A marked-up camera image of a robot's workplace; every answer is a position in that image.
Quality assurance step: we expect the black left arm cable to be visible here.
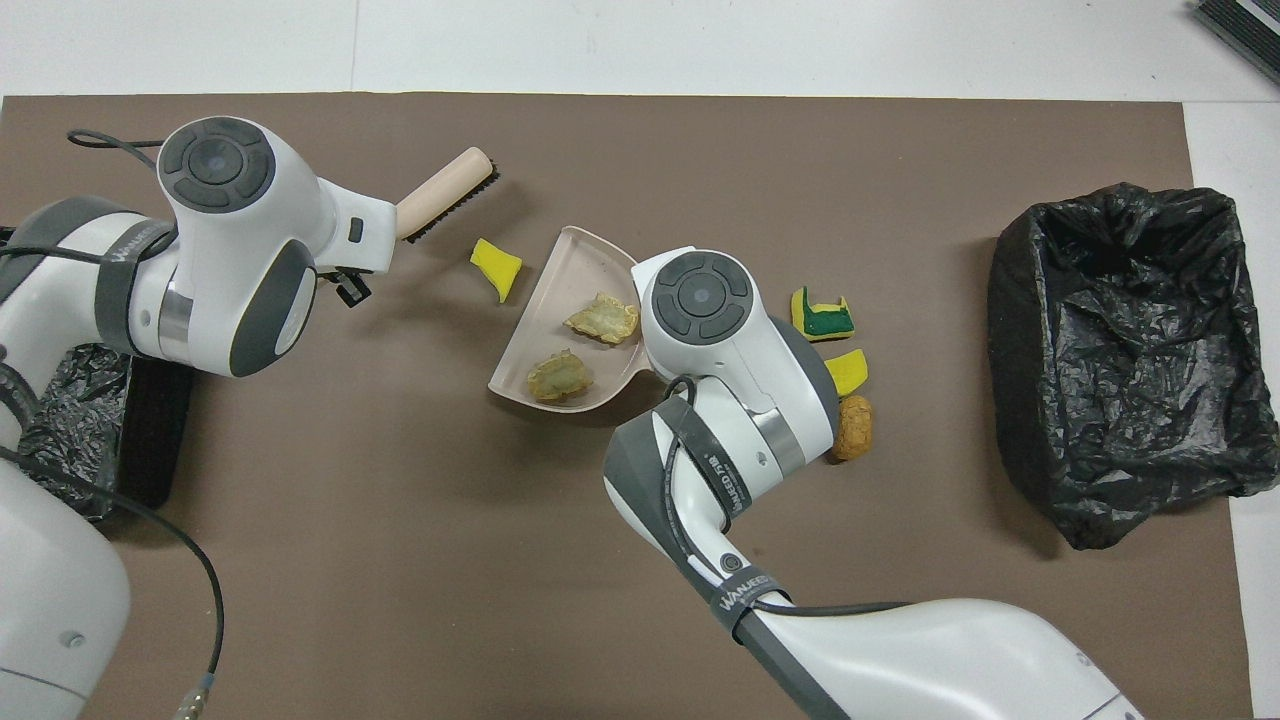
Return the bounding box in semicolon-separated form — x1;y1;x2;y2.
0;128;225;720

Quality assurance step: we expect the brown oval sponge lump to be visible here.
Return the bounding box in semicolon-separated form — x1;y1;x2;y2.
832;394;874;463

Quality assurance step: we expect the black bag-lined trash bin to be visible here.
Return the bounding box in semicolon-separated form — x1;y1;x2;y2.
18;345;197;522
988;183;1280;551

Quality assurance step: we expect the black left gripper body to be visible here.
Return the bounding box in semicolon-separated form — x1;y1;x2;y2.
318;266;373;307

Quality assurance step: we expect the yellow and green sponge piece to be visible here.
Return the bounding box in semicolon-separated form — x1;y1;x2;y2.
790;286;856;345

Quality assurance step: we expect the large brown table mat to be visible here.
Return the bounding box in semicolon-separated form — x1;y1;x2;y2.
0;93;1256;720

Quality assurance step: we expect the pale foam chunk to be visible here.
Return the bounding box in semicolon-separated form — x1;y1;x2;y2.
526;349;595;404
563;291;641;347

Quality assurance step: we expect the yellow sponge wedge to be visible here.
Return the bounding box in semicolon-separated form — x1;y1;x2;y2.
470;237;524;304

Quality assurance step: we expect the yellow curved sponge piece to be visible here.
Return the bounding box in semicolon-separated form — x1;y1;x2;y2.
822;348;869;401

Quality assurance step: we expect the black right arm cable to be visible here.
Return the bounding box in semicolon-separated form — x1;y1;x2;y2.
660;375;913;617

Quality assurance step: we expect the beige hand brush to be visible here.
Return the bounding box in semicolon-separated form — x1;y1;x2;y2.
395;147;501;244

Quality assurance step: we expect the beige plastic dustpan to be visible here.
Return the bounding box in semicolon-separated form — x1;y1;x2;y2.
487;226;657;413

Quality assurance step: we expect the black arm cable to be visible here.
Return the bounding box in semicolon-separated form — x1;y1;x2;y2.
0;128;225;720
660;375;913;617

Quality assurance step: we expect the dark ribbed metal object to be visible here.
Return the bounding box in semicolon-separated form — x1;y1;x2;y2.
1192;0;1280;86

